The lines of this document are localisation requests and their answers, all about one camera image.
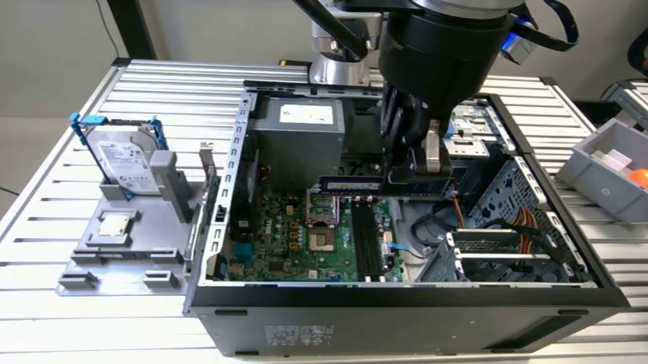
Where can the silver hard disk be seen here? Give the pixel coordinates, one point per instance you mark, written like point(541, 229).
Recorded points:
point(122, 163)

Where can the graphics card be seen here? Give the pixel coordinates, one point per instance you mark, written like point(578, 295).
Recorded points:
point(206, 159)

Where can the black RAM slot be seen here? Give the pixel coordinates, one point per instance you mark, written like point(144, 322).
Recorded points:
point(361, 235)
point(373, 242)

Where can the grey parts rack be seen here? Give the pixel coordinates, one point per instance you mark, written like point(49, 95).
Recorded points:
point(156, 227)

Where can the black open PC case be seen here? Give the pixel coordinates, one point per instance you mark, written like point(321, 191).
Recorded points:
point(354, 333)

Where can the RAM stick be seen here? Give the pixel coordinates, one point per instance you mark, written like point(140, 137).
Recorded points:
point(349, 186)

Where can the metal drive cage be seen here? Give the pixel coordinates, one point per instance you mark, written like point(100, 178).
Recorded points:
point(465, 148)

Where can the yellow black plug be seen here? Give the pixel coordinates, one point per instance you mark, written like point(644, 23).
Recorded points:
point(289, 62)

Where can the green motherboard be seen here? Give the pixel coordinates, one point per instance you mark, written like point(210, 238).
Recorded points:
point(275, 246)

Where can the white block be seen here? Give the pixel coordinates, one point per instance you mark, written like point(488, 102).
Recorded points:
point(612, 159)

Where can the orange ball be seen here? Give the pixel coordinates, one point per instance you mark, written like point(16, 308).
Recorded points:
point(639, 178)

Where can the grey power supply unit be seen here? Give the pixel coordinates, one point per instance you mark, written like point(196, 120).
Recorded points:
point(298, 151)

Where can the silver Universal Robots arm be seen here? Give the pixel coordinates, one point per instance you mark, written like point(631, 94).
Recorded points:
point(331, 70)

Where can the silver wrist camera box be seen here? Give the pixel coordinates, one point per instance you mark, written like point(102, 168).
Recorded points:
point(521, 51)

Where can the blue disk carrier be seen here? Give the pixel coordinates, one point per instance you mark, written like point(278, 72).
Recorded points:
point(91, 120)

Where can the black upright post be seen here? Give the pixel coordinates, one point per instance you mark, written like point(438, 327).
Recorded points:
point(136, 34)

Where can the metal disk bay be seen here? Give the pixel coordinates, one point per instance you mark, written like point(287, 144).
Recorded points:
point(485, 232)

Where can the silver CPU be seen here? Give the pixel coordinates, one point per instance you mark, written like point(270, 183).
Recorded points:
point(115, 225)

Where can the grey plastic bin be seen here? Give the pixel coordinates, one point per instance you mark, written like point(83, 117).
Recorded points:
point(597, 189)

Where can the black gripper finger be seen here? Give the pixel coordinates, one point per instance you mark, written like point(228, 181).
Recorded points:
point(397, 132)
point(436, 151)

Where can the CPU socket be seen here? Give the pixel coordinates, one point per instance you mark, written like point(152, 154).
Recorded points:
point(321, 239)

